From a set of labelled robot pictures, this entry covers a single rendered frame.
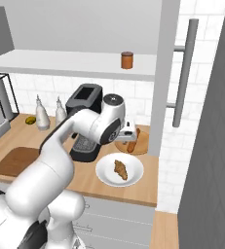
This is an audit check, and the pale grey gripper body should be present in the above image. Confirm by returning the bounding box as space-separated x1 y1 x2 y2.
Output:
116 135 139 145

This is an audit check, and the round light wooden board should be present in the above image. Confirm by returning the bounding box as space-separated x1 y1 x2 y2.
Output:
114 129 150 157

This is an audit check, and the brown croissant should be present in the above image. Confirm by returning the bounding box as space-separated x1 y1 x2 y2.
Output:
113 159 130 182

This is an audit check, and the grey open cabinet door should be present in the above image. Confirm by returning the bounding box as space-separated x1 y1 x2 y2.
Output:
148 0 182 158

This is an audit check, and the brown jam jar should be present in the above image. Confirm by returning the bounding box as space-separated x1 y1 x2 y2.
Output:
120 51 134 70

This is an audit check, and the brown wooden cutting board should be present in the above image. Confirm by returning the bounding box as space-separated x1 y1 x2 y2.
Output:
0 146 42 178

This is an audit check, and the orange long pastry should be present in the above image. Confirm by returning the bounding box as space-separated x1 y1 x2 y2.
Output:
127 127 142 154

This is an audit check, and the white plate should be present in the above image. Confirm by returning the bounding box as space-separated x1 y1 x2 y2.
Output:
94 152 145 189

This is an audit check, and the black coffee machine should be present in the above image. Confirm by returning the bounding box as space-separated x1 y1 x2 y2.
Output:
64 83 104 163

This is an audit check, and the grey drawer front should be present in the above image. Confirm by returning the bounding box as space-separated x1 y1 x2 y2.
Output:
72 213 155 249
82 196 156 226

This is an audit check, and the white bottle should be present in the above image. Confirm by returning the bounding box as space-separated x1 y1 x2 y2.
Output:
55 95 68 127
35 93 52 131

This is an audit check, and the tall grey fridge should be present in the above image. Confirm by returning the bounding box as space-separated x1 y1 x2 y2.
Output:
177 0 225 249

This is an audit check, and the yellow-green round fruit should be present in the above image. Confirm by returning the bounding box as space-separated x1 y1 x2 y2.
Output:
24 116 37 125

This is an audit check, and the grey bar door handle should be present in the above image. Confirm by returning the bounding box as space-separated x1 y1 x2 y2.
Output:
165 18 200 128

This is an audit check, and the open grey wall cabinet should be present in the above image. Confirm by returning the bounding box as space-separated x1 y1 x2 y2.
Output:
0 0 165 83

